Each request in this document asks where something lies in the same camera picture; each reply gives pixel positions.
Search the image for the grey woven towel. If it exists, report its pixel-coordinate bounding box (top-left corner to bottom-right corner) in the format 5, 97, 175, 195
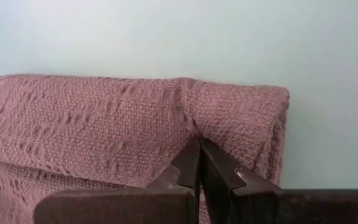
0, 73, 291, 224

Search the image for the green table mat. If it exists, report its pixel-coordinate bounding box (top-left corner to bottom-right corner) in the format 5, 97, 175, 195
0, 0, 358, 190

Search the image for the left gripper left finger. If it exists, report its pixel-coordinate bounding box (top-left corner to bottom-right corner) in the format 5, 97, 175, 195
33, 138, 202, 224

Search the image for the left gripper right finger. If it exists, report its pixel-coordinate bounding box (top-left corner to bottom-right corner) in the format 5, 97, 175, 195
200, 138, 358, 224

